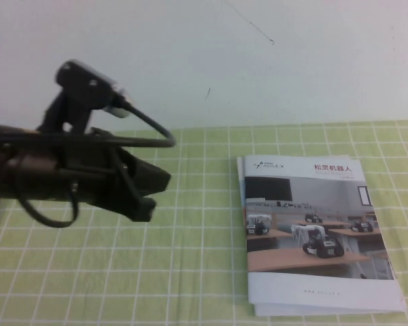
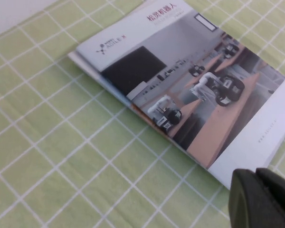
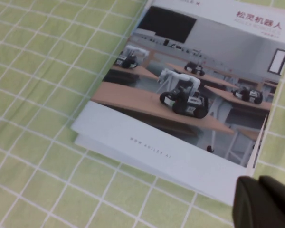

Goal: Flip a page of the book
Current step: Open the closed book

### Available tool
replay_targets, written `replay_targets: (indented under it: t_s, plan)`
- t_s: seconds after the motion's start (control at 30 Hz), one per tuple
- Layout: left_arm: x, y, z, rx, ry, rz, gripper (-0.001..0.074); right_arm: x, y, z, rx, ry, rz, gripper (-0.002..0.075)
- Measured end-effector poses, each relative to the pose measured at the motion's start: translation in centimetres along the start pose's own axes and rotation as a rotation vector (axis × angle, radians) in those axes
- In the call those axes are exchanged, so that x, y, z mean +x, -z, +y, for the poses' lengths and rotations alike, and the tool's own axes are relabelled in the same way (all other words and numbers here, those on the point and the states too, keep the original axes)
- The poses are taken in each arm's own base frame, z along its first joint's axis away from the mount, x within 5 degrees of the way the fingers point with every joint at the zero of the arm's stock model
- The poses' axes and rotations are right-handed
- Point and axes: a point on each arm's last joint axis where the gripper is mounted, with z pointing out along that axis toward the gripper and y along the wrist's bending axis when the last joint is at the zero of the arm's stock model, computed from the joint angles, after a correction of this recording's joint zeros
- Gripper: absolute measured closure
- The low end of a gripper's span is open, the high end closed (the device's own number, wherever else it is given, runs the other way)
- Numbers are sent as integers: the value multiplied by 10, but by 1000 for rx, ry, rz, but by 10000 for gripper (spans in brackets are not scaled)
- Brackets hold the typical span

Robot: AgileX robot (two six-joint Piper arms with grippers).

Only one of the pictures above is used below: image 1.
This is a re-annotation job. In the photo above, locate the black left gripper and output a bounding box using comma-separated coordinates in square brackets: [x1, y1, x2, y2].
[6, 127, 173, 223]

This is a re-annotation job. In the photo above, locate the AgileX robot brochure book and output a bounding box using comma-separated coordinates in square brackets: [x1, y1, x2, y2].
[243, 154, 405, 305]

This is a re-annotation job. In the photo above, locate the AgileX brochure under book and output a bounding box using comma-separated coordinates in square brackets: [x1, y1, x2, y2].
[236, 155, 408, 317]

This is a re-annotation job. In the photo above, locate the green checked tablecloth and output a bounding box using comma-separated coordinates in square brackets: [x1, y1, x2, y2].
[0, 120, 408, 326]

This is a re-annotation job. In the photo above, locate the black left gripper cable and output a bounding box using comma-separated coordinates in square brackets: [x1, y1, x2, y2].
[15, 179, 80, 228]

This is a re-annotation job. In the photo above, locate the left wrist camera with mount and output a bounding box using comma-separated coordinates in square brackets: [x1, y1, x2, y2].
[37, 59, 130, 137]

